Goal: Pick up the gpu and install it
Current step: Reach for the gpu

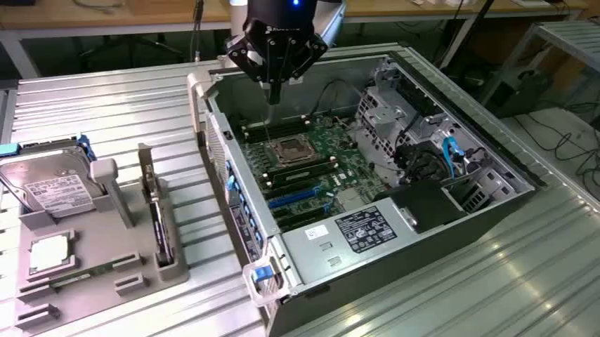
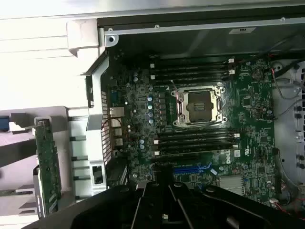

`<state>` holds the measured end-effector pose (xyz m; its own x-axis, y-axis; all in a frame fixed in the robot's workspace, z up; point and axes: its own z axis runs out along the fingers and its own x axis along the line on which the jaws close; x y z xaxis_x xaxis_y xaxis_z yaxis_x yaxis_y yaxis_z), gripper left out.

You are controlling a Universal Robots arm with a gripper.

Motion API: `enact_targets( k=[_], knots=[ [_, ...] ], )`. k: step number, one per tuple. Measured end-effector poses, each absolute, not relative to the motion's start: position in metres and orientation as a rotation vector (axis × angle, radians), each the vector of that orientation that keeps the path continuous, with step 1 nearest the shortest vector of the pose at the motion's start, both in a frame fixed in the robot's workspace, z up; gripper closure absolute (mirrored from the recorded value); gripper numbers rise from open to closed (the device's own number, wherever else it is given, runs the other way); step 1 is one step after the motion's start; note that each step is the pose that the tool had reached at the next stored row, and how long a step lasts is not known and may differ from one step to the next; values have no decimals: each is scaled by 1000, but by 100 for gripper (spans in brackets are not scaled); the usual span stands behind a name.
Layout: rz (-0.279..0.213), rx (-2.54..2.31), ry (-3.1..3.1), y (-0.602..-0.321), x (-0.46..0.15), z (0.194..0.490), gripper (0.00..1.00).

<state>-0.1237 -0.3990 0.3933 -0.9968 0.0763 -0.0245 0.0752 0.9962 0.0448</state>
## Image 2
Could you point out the green GPU card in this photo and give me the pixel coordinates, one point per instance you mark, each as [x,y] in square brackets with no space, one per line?
[47,155]

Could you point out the black RAM slot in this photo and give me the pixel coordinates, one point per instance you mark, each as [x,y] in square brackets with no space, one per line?
[190,64]
[197,145]
[190,80]
[197,133]
[190,69]
[197,139]
[197,151]
[190,75]

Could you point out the blue expansion slot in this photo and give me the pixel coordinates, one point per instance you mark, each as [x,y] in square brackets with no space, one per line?
[188,169]

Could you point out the green Dell motherboard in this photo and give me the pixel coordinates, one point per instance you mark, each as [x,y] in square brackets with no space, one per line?
[250,119]

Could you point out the grey case label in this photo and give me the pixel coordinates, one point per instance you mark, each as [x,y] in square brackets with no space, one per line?
[242,30]

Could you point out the metal CPU socket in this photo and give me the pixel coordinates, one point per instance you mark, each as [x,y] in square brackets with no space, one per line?
[197,105]

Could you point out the silver chipset heatsink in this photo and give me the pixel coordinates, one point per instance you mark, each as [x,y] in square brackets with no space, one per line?
[231,183]

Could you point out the grey parts rack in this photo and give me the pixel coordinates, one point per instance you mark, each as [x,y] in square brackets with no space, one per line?
[64,143]

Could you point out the blue plastic part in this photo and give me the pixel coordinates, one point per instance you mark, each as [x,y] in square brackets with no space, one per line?
[4,123]

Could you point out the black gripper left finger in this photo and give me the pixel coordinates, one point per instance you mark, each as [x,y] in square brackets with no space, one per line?
[107,210]

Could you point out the metal rear port block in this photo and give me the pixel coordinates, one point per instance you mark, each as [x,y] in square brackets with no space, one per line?
[117,126]

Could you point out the round coin battery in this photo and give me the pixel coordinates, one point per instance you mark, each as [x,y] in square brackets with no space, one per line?
[257,74]

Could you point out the open grey PC case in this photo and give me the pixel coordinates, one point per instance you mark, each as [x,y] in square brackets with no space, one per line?
[166,26]

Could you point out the black expansion slot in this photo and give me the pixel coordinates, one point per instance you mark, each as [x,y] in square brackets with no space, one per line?
[176,159]

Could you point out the CPU socket locking lever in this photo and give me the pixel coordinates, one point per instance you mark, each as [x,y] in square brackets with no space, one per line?
[179,105]

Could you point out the white plastic corner block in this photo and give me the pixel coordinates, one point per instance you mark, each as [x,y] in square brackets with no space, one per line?
[81,33]

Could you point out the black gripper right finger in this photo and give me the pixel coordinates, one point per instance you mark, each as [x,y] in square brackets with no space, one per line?
[214,210]

